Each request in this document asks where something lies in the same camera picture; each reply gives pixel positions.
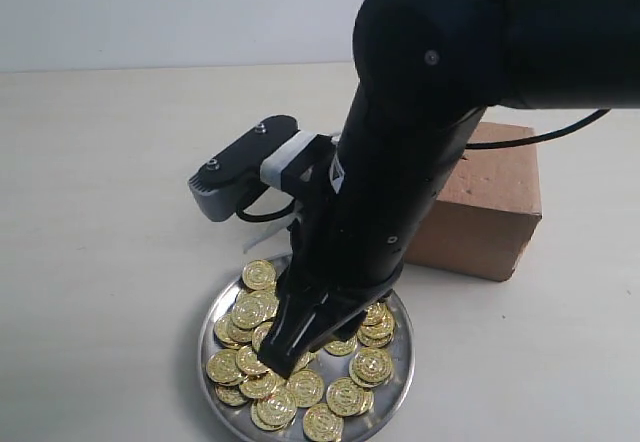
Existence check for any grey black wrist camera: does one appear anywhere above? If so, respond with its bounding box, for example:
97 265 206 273
188 115 334 222

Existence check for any gold coin lower right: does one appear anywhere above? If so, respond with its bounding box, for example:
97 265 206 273
326 377 365 417

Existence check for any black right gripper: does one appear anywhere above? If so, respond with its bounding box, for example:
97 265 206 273
258 135 405 378

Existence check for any gold coin bottom centre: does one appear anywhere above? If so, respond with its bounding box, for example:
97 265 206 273
286 369 325 408

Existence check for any gold coin at plate top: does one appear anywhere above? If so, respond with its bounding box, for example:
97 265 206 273
242 259 277 291

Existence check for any gold coin bottom edge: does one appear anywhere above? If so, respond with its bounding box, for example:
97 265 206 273
303 403 344 442

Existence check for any round steel plate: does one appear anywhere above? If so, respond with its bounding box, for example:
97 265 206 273
197 270 415 441

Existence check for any gold coin lower left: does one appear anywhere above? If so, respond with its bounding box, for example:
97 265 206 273
255 387 298 426

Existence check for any gold coin stack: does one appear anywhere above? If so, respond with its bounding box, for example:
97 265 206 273
350 347 393 384
231 291 279 330

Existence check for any gold coin left upper stack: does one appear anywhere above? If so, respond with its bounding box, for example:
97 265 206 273
231 291 279 330

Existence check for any gold coin far left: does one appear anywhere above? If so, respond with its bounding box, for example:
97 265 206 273
205 349 244 386

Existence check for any gold coin right stack top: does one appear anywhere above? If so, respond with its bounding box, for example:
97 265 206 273
350 347 393 384

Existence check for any brown cardboard slotted box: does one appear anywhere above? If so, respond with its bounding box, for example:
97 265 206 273
405 145 542 282

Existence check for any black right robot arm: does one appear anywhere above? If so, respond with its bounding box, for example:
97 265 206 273
259 0 639 376

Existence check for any black cable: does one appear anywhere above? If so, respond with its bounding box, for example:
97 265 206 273
464 107 614 151

